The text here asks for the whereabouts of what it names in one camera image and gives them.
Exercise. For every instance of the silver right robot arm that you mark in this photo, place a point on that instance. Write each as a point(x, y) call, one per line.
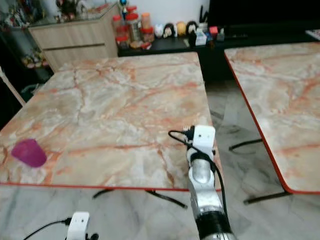
point(206, 197)

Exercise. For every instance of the purple plastic cup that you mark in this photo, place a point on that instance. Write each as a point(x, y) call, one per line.
point(30, 153)

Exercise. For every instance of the glass shelf with toys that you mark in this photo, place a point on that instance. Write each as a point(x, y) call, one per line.
point(12, 15)

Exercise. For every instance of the light wooden cabinet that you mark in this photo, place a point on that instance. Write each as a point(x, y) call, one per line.
point(75, 40)

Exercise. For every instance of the marble folding table red edge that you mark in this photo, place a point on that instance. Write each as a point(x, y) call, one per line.
point(110, 115)
point(285, 100)

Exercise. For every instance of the dark plant ornament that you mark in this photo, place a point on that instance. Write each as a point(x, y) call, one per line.
point(72, 10)

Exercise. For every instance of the small red lid jar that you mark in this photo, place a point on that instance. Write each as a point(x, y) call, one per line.
point(148, 34)
point(122, 41)

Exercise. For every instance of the tall red lid jar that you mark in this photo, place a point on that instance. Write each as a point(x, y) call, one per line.
point(134, 27)

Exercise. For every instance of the blue trophy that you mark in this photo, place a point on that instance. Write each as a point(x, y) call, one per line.
point(124, 6)

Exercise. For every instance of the orange snack jar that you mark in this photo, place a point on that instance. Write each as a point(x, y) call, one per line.
point(146, 20)

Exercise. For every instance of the white round figurine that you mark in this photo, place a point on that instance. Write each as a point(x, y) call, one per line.
point(158, 31)

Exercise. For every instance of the black and white figurine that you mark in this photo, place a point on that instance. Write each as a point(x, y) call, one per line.
point(169, 30)

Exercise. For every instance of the yellow round figurine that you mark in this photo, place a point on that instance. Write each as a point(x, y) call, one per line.
point(180, 28)

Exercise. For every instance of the black round figurine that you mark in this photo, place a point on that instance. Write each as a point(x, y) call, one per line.
point(192, 27)

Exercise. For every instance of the white and blue box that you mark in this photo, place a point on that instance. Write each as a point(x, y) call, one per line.
point(201, 38)

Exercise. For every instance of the black low console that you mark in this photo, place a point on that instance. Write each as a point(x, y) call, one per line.
point(212, 55)

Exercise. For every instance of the small red box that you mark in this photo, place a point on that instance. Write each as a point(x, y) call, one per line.
point(213, 30)

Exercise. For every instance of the black television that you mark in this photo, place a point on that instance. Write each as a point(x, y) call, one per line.
point(260, 11)

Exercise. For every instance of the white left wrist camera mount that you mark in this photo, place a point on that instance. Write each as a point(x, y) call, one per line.
point(79, 225)

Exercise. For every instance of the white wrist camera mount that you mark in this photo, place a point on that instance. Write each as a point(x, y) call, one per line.
point(203, 139)
point(79, 225)

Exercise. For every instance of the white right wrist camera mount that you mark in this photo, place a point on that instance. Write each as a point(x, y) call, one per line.
point(203, 139)

